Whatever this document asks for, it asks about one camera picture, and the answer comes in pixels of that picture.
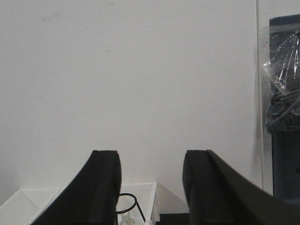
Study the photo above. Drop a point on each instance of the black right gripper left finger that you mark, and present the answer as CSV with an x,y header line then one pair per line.
x,y
91,197

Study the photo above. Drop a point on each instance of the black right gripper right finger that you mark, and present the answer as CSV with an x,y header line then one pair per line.
x,y
216,194

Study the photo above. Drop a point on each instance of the clear glassware in bin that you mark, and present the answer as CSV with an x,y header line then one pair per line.
x,y
126,204

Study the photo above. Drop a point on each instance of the right white storage bin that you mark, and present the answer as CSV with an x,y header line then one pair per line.
x,y
160,205

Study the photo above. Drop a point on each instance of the white storage bin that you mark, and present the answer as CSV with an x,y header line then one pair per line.
x,y
25,205
160,205

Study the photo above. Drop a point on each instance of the middle white storage bin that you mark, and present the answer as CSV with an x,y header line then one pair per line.
x,y
25,205

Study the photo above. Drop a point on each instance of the clear plastic bag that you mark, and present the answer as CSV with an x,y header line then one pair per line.
x,y
280,67

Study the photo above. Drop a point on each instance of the black wire tripod stand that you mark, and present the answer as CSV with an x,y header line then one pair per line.
x,y
136,213

